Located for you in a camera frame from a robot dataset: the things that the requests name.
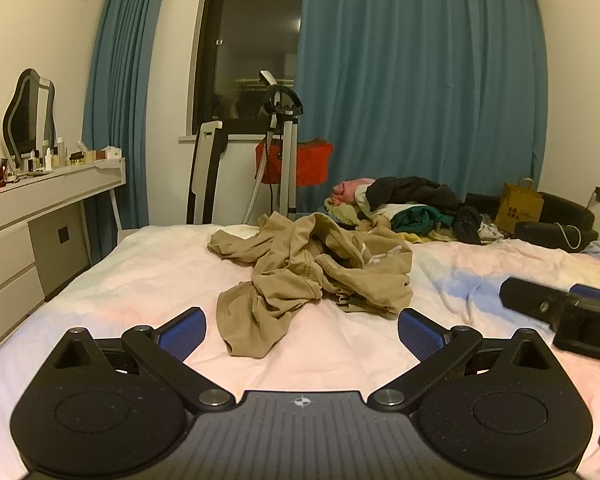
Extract red cloth on stand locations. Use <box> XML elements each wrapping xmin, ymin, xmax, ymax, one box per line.
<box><xmin>262</xmin><ymin>139</ymin><xmax>334</xmax><ymax>188</ymax></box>

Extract black sofa chair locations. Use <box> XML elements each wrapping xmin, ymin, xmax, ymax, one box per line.
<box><xmin>465</xmin><ymin>192</ymin><xmax>598</xmax><ymax>252</ymax></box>

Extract pastel bed duvet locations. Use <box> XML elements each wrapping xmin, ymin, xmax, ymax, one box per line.
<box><xmin>0</xmin><ymin>223</ymin><xmax>600</xmax><ymax>480</ymax></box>

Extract garment steamer stand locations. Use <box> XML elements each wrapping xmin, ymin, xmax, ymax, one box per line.
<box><xmin>242</xmin><ymin>69</ymin><xmax>304</xmax><ymax>224</ymax></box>

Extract wavy black frame mirror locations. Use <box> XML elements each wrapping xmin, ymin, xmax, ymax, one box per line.
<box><xmin>3</xmin><ymin>68</ymin><xmax>56</xmax><ymax>170</ymax></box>

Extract blue curtain left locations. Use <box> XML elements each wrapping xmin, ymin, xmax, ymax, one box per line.
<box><xmin>81</xmin><ymin>0</ymin><xmax>172</xmax><ymax>265</ymax></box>

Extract cosmetic bottles on desk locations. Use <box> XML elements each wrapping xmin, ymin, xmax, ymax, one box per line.
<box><xmin>0</xmin><ymin>140</ymin><xmax>123</xmax><ymax>188</ymax></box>

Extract pile of mixed clothes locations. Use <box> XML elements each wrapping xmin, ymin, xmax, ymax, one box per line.
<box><xmin>324</xmin><ymin>177</ymin><xmax>506</xmax><ymax>245</ymax></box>

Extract brown paper bag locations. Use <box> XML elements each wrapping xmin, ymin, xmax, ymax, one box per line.
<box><xmin>494</xmin><ymin>177</ymin><xmax>544</xmax><ymax>234</ymax></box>

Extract tan t-shirt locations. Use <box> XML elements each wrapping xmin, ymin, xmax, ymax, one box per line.
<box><xmin>208</xmin><ymin>212</ymin><xmax>413</xmax><ymax>359</ymax></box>

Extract white charging cable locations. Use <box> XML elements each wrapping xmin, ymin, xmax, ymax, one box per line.
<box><xmin>552</xmin><ymin>221</ymin><xmax>584</xmax><ymax>253</ymax></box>

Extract blue curtain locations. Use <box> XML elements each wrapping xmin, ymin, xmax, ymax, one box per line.
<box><xmin>294</xmin><ymin>0</ymin><xmax>548</xmax><ymax>212</ymax></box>
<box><xmin>81</xmin><ymin>0</ymin><xmax>172</xmax><ymax>265</ymax></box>

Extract white vanity desk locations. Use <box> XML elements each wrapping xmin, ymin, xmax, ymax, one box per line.
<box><xmin>0</xmin><ymin>159</ymin><xmax>126</xmax><ymax>344</ymax></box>

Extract blue curtain right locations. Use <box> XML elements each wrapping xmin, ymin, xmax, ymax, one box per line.
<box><xmin>294</xmin><ymin>0</ymin><xmax>548</xmax><ymax>212</ymax></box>

